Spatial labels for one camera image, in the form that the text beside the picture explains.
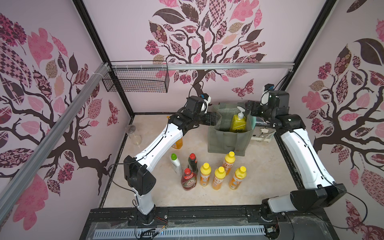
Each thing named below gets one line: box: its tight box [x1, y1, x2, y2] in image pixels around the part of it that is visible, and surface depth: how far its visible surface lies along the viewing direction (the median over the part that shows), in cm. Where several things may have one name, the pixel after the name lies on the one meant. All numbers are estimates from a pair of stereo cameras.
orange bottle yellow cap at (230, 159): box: [223, 151, 236, 176], surface depth 74 cm
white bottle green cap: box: [170, 153, 183, 176], surface depth 79 cm
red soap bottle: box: [181, 168, 197, 191], surface depth 76 cm
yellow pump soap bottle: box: [229, 106, 247, 133], surface depth 91 cm
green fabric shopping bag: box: [207, 103, 256, 157], surface depth 87 cm
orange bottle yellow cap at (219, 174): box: [212, 166, 226, 191], surface depth 70 cm
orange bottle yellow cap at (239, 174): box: [229, 166, 247, 191], surface depth 70 cm
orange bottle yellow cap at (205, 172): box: [200, 162, 212, 187], surface depth 71 cm
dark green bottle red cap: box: [188, 152, 198, 173], surface depth 79 cm
